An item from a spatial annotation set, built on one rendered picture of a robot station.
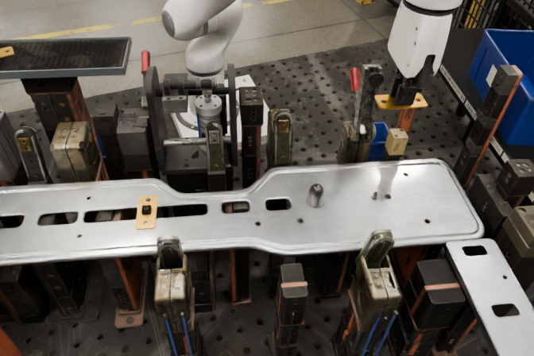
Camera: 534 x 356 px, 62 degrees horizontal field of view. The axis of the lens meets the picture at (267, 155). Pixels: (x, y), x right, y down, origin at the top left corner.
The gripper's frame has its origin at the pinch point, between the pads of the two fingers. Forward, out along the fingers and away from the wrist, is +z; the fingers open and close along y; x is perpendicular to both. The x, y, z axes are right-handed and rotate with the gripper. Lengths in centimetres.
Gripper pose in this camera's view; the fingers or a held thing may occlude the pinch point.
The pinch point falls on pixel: (403, 90)
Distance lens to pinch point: 78.5
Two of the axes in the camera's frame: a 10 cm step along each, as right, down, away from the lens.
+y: 1.1, 6.9, -7.1
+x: 9.9, -0.6, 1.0
